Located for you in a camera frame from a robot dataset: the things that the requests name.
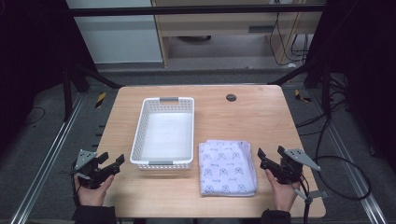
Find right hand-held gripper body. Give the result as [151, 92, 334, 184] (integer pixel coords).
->
[277, 147, 330, 205]

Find lilac patterned towel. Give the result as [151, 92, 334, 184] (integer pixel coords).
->
[198, 139, 259, 198]

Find black hanging cables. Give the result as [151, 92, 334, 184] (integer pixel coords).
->
[268, 0, 311, 67]

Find light wooden desk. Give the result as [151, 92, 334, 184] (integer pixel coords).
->
[150, 0, 327, 67]

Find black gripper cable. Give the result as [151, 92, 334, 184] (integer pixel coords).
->
[71, 169, 82, 208]
[299, 154, 373, 224]

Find person's left hand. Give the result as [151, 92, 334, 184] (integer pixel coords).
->
[74, 174, 116, 207]

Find black horizontal frame bar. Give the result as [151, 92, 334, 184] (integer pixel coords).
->
[68, 4, 327, 18]

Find black floor cable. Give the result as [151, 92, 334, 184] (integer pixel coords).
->
[22, 106, 47, 126]
[294, 81, 353, 138]

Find yellow black tape strip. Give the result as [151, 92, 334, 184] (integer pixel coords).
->
[94, 91, 107, 109]
[293, 89, 313, 104]

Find dark curtain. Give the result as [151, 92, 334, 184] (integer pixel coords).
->
[303, 0, 396, 174]
[0, 0, 98, 157]

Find white plastic basket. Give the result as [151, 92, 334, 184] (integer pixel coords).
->
[129, 96, 196, 171]

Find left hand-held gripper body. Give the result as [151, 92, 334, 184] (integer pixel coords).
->
[70, 148, 108, 190]

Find black metal stand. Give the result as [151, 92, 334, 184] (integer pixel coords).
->
[267, 60, 348, 119]
[61, 60, 125, 123]

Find aluminium floor rail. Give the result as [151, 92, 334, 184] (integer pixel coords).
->
[8, 92, 86, 224]
[306, 90, 390, 224]

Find person's right hand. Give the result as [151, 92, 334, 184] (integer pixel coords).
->
[264, 168, 303, 213]

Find white cabinet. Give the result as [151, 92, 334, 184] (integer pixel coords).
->
[65, 0, 164, 65]

